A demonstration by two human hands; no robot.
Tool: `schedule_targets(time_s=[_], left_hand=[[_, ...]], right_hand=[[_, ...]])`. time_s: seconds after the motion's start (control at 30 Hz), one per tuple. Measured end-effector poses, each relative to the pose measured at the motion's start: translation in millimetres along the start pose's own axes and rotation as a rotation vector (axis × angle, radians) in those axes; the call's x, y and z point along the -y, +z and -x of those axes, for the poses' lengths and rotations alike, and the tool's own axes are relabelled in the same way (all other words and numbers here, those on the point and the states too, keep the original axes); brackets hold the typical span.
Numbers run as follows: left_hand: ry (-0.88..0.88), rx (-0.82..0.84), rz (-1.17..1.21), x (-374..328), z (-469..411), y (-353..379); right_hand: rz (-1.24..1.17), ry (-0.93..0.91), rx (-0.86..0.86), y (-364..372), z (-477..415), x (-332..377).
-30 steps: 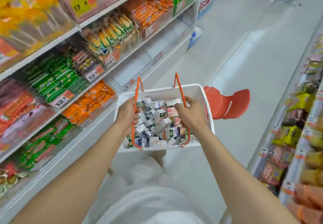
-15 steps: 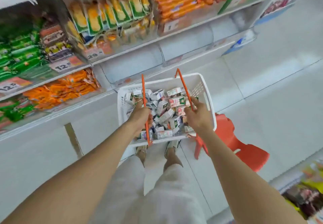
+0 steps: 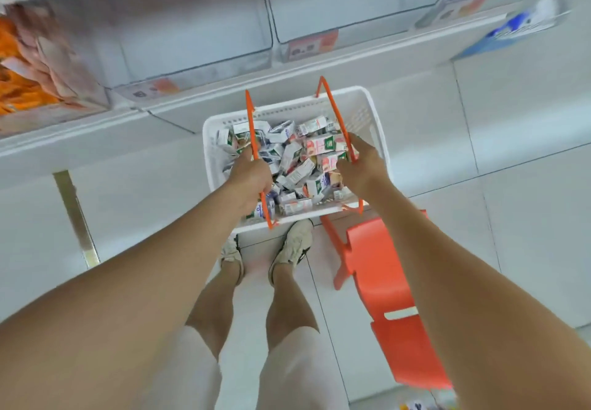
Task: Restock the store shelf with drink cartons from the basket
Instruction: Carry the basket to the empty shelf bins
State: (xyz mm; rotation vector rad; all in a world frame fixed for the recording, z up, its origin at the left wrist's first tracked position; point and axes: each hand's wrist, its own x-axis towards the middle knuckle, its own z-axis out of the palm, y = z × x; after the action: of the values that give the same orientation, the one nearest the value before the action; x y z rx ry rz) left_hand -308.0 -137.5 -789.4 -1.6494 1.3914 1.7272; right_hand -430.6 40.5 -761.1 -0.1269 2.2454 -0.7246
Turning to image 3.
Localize person's left hand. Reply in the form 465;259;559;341
225;144;273;219

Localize person's right hand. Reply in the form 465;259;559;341
336;133;393;205

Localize pile of small juice cartons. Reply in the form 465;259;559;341
217;115;359;219

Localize white shopping basket orange handles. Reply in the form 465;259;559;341
202;76;392;235

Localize person's right forearm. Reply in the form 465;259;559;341
367;181;591;410

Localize person's left forearm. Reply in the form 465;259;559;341
0;181;257;410

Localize person's right white shoe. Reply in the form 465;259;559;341
268;219;315;286

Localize person's white shoe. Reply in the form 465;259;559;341
219;234;246;286
268;219;315;286

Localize person's left white shoe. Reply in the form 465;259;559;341
219;234;246;286

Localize person's right leg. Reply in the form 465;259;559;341
265;262;320;352

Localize person's leg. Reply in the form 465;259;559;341
184;262;241;362
265;262;320;352

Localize person's left leg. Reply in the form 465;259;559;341
184;262;241;362

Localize orange plastic stool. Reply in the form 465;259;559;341
320;210;454;391

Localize orange white price tag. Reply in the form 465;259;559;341
282;29;340;62
414;0;494;30
115;77;182;102

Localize stack of pink snack packets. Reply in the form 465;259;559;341
0;3;100;118

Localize blue panel wire basket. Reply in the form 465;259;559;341
451;0;576;61

